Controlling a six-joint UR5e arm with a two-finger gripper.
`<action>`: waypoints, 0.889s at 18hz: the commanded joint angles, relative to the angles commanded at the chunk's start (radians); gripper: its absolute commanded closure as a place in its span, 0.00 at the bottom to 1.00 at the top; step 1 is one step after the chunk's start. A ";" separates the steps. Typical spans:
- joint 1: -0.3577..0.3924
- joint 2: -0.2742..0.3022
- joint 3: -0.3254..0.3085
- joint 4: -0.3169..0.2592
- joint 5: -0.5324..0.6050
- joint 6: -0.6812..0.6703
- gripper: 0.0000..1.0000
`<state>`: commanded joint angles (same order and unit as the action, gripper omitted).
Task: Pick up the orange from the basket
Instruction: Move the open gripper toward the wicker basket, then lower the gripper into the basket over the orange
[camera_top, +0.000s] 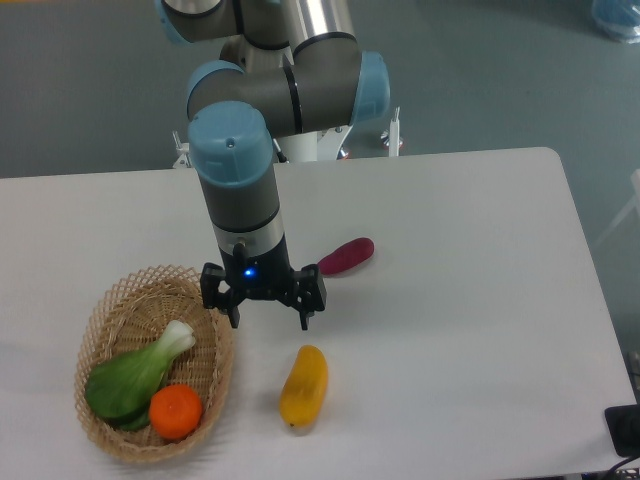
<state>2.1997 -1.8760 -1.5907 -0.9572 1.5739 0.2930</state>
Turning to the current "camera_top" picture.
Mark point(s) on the orange fruit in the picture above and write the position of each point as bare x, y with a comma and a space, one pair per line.
175, 411

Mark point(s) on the woven wicker basket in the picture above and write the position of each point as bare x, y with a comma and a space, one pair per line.
133, 313

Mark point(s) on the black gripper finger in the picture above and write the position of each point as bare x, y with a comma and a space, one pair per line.
227, 303
305, 292

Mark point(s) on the yellow mango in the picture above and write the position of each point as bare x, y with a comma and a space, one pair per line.
304, 391

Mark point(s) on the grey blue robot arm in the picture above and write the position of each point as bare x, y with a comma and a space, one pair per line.
288, 68

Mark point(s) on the black device at table edge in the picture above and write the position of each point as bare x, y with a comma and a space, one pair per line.
623, 426

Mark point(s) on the green bok choy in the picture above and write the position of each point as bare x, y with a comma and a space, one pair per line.
119, 390

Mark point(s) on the blue object top right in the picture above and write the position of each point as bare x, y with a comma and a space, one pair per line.
619, 19

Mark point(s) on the purple sweet potato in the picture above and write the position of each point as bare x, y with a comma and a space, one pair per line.
347, 256

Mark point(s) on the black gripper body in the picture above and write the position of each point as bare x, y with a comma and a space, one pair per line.
266, 276

